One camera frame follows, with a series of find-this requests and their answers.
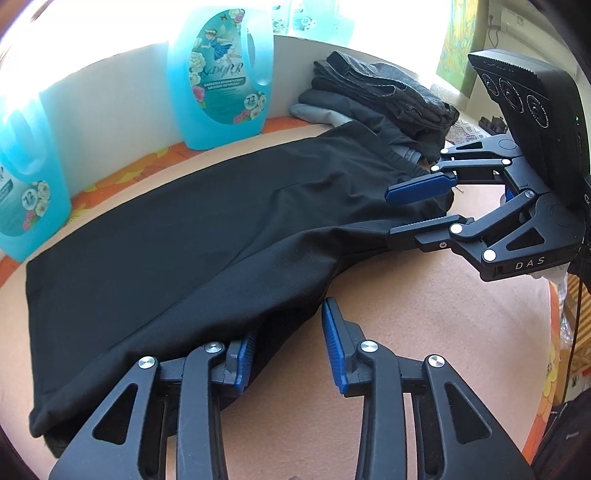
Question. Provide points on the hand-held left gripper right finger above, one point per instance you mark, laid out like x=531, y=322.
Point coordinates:
x=331, y=344

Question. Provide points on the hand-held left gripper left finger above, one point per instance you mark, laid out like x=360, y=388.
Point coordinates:
x=243, y=364

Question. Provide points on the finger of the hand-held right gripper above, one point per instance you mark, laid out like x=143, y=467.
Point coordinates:
x=415, y=188
x=418, y=233

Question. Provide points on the black pants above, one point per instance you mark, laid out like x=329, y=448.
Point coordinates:
x=184, y=230

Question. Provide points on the folded charcoal pants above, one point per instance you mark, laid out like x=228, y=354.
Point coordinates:
x=337, y=102

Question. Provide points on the small black object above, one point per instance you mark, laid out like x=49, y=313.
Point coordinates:
x=493, y=125

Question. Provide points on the patterned cloth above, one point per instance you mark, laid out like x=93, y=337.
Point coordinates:
x=468, y=134

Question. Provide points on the folded dark grey jeans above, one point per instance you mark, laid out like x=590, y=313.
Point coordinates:
x=369, y=85

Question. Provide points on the folded light grey garment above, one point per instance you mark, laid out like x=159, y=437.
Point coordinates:
x=314, y=114

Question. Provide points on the large blue detergent bottle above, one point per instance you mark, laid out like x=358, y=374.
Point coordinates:
x=27, y=194
x=295, y=16
x=217, y=83

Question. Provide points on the black bag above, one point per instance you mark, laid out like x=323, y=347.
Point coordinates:
x=570, y=443

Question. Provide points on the green and yellow wall painting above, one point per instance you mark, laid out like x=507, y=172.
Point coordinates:
x=459, y=44

